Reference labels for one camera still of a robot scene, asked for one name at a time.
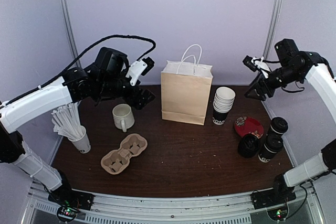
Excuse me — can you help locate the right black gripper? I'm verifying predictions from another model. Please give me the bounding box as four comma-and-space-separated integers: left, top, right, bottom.
245, 63, 302, 101

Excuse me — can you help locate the clear glass pitcher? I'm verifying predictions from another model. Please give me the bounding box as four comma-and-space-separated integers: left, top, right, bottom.
112, 104, 135, 133

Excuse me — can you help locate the stack of paper cups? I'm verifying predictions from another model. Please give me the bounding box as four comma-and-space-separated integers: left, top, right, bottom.
212, 87, 236, 125

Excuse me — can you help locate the black cup lid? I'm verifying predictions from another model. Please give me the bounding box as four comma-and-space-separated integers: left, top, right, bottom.
270, 117, 288, 132
264, 134, 283, 153

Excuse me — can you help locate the brown paper takeout bag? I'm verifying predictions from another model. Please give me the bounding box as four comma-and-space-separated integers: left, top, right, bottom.
161, 44, 213, 125

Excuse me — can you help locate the stack of black lids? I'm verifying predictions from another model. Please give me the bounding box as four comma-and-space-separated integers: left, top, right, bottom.
237, 134, 260, 158

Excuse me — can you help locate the black paper coffee cup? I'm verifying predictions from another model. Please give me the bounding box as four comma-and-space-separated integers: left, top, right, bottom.
267, 126, 286, 137
258, 146, 278, 163

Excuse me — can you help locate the cardboard cup carrier tray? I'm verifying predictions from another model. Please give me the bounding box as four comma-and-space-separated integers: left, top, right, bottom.
100, 133, 148, 175

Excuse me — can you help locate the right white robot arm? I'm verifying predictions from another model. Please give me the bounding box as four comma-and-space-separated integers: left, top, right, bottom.
243, 39, 335, 204

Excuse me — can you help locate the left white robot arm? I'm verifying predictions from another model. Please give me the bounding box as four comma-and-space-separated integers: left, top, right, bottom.
1, 47, 155, 205

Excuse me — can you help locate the red patterned plate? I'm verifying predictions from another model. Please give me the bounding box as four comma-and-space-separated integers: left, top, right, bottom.
234, 116, 264, 138

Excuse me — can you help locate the white cup holding straws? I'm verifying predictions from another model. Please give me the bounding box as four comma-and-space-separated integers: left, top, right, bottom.
69, 126, 91, 154

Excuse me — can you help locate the bundle of wrapped straws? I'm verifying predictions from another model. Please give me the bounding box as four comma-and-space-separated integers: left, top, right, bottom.
51, 102, 85, 141

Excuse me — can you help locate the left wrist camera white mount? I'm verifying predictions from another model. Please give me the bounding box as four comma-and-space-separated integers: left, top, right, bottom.
126, 57, 155, 86

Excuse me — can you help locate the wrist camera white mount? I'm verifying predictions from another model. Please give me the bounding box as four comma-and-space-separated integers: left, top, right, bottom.
126, 57, 155, 86
243, 56, 271, 79

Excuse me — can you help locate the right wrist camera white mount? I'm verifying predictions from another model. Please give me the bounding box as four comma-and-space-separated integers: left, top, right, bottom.
243, 56, 271, 79

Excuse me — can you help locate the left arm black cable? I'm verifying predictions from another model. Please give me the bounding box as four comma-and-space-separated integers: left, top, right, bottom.
0, 34, 157, 106

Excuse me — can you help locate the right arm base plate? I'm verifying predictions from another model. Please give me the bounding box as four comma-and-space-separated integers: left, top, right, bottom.
250, 188, 296, 210

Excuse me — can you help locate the aluminium front rail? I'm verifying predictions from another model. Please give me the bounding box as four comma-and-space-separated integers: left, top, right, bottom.
26, 176, 320, 224

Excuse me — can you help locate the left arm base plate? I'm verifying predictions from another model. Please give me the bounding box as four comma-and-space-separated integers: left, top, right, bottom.
48, 190, 94, 210

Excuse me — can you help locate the left aluminium corner post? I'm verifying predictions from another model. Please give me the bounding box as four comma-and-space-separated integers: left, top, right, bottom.
60, 0, 78, 59

